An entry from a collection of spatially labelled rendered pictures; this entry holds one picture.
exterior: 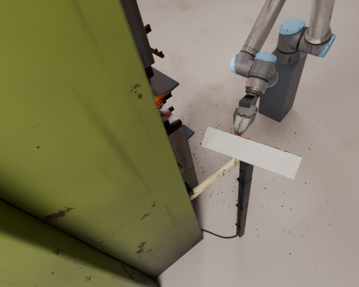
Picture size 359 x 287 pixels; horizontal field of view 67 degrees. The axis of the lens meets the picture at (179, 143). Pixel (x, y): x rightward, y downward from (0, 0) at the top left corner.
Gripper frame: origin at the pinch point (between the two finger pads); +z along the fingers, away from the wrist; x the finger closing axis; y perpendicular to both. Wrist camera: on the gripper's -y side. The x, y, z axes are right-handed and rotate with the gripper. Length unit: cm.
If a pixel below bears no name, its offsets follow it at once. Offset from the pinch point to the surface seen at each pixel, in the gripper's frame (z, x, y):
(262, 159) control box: 6.9, -15.6, -21.5
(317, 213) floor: 31, -52, 100
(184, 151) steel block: 17.7, 31.2, 28.7
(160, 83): -20, 74, 51
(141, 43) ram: -16, 32, -42
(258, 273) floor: 78, -29, 73
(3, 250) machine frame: 44, 24, -76
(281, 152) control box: 2.7, -20.4, -21.6
